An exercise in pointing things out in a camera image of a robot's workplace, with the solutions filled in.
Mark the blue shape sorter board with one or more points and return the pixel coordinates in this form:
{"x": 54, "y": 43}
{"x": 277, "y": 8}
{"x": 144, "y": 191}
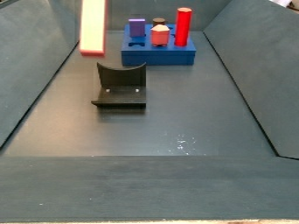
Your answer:
{"x": 138, "y": 50}

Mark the red rectangular block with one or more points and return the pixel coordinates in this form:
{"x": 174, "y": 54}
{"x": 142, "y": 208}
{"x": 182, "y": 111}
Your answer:
{"x": 93, "y": 27}

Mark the purple rectangular block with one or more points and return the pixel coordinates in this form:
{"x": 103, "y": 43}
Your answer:
{"x": 137, "y": 27}

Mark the black curved fixture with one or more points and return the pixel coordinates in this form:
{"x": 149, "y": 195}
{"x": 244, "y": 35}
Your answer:
{"x": 122, "y": 86}

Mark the red pentagon block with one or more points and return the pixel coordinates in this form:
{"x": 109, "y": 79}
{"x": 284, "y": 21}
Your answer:
{"x": 160, "y": 35}

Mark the red tall cylinder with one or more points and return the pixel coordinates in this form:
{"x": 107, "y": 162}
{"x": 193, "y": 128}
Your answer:
{"x": 184, "y": 24}

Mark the brown cylinder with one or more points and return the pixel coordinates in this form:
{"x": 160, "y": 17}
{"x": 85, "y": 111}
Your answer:
{"x": 158, "y": 21}

